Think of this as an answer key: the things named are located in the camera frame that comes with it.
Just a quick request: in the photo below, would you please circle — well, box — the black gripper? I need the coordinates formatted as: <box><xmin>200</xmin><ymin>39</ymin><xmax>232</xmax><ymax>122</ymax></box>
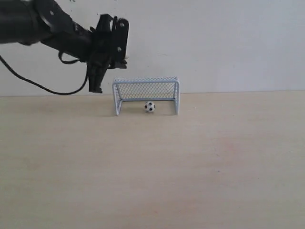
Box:
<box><xmin>86</xmin><ymin>14</ymin><xmax>129</xmax><ymax>93</ymax></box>

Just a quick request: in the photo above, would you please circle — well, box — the small black-white soccer ball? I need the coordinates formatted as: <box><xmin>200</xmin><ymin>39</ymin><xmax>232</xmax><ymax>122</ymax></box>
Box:
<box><xmin>144</xmin><ymin>101</ymin><xmax>155</xmax><ymax>113</ymax></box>

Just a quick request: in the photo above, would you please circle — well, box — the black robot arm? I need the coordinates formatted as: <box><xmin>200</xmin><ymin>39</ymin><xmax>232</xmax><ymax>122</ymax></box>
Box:
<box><xmin>0</xmin><ymin>0</ymin><xmax>129</xmax><ymax>94</ymax></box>

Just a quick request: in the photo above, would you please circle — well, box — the white miniature soccer goal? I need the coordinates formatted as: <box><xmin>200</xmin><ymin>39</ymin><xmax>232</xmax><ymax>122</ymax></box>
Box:
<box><xmin>112</xmin><ymin>77</ymin><xmax>180</xmax><ymax>115</ymax></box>

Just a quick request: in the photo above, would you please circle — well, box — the black cable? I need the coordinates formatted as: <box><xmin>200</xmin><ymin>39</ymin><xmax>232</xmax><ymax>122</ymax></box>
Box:
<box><xmin>0</xmin><ymin>50</ymin><xmax>89</xmax><ymax>96</ymax></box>

